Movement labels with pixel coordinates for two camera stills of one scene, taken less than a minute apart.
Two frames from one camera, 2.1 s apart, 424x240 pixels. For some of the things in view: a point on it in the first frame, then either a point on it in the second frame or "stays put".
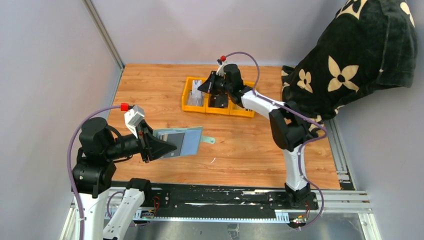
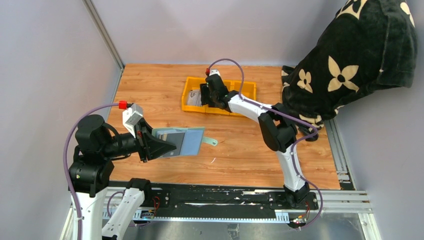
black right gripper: (210, 84) -> (205, 89)
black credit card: (176, 139) stays put
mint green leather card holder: (187, 140) stays put
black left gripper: (154, 147) stays put
